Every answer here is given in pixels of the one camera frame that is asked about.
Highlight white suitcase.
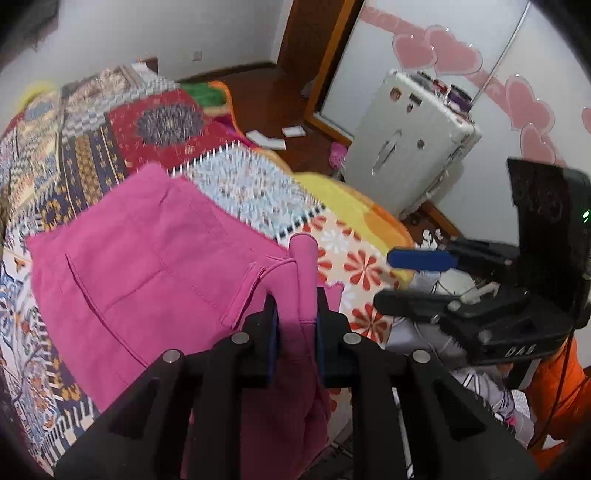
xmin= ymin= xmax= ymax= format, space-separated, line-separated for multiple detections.
xmin=343 ymin=69 xmax=484 ymax=221

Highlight yellow plush object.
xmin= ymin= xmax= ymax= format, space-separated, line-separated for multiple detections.
xmin=22 ymin=80 xmax=60 ymax=106

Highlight pink pants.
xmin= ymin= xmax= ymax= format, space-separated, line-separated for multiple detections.
xmin=25 ymin=162 xmax=343 ymax=480

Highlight patchwork printed blanket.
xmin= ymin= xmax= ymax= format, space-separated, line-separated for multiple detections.
xmin=0 ymin=65 xmax=402 ymax=476

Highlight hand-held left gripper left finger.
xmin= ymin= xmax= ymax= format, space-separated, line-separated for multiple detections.
xmin=53 ymin=294 xmax=280 ymax=480

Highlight wooden wardrobe with heart doors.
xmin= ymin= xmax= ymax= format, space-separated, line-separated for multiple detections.
xmin=316 ymin=0 xmax=591 ymax=195

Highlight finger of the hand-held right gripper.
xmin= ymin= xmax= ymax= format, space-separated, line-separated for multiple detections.
xmin=387 ymin=239 xmax=522 ymax=278
xmin=372 ymin=285 xmax=530 ymax=324

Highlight grey white patterned cloth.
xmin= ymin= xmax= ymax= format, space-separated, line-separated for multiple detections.
xmin=385 ymin=270 xmax=537 ymax=445

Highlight pink slipper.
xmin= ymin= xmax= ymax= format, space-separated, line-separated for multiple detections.
xmin=328 ymin=141 xmax=348 ymax=171

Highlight purple small box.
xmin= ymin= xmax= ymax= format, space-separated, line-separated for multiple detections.
xmin=447 ymin=84 xmax=474 ymax=115

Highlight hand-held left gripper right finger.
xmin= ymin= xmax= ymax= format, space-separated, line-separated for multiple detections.
xmin=316 ymin=286 xmax=542 ymax=480

